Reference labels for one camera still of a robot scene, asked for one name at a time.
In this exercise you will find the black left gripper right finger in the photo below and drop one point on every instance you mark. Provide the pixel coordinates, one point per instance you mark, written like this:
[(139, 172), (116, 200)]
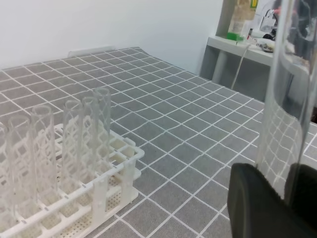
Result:
[(300, 192)]

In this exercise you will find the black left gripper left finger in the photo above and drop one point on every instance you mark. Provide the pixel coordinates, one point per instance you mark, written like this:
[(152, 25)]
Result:
[(257, 211)]

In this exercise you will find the clear glass test tube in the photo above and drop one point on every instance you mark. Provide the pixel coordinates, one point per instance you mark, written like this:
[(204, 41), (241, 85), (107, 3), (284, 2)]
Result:
[(290, 96)]

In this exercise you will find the grey checkered tablecloth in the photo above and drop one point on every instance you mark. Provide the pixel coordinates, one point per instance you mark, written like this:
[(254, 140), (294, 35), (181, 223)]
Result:
[(191, 130)]

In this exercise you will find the clear test tube in rack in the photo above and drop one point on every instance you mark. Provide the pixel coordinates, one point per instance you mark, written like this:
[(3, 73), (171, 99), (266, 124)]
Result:
[(104, 105), (71, 145), (21, 154), (89, 138), (44, 152)]

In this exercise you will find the white plastic test tube rack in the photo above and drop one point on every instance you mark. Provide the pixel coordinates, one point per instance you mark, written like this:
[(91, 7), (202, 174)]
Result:
[(77, 214)]

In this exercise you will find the grey side table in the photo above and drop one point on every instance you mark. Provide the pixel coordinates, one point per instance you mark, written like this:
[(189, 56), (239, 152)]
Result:
[(224, 58)]

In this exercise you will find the clutter on side table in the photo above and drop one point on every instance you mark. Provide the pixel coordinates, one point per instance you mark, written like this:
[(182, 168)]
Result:
[(263, 30)]

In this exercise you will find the bottle with green base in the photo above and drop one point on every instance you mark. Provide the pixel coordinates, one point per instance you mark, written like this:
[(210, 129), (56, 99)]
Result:
[(242, 18)]

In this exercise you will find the white wall trim strip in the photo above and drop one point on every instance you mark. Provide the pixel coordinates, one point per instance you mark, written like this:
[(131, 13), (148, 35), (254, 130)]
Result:
[(87, 51)]

